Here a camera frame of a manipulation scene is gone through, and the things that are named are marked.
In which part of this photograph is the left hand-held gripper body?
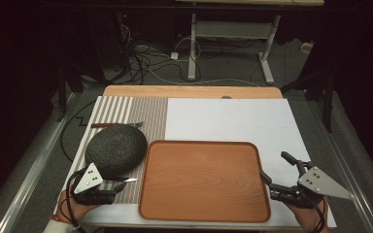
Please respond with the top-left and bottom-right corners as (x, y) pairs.
(72, 162), (119, 206)

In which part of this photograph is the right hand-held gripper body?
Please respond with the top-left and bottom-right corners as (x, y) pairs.
(269, 160), (355, 210)

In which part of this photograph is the knife with dark handle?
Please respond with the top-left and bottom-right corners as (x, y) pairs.
(107, 176), (139, 183)

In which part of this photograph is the fork with dark handle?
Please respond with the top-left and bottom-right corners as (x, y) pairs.
(90, 121), (145, 129)

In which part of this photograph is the wooden tray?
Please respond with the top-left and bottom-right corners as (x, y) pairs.
(138, 140), (272, 224)

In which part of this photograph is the person's left hand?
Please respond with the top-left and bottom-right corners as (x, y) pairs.
(53, 188), (102, 225)

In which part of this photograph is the person's right hand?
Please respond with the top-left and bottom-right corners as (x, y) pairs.
(285, 195), (332, 233)

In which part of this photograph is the dark textured round plate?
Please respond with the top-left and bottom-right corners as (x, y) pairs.
(84, 123), (149, 180)

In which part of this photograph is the white board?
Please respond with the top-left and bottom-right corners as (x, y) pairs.
(50, 95), (338, 229)

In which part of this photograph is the black metal stand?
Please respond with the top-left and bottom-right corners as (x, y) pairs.
(280, 62), (336, 134)
(55, 62), (85, 123)

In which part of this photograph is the striped woven placemat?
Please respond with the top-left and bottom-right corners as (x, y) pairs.
(57, 95), (169, 206)

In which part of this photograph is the small white box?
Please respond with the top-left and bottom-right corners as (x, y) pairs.
(300, 41), (315, 55)

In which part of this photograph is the wooden table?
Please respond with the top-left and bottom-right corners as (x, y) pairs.
(102, 84), (284, 100)

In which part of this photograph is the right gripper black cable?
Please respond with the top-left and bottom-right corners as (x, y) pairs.
(299, 188), (326, 233)

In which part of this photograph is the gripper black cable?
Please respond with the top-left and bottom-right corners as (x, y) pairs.
(299, 188), (326, 233)
(64, 168), (90, 233)

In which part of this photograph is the aluminium rail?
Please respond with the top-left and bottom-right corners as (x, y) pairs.
(0, 91), (77, 233)
(309, 100), (373, 233)

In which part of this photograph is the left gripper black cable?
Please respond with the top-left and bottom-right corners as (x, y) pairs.
(64, 168), (90, 233)

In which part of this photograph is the black floor cable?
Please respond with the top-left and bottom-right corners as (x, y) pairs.
(59, 99), (97, 163)

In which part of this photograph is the tangle of floor cables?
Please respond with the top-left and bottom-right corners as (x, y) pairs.
(115, 13), (260, 87)

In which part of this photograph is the white metal desk frame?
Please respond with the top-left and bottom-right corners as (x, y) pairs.
(186, 13), (282, 85)

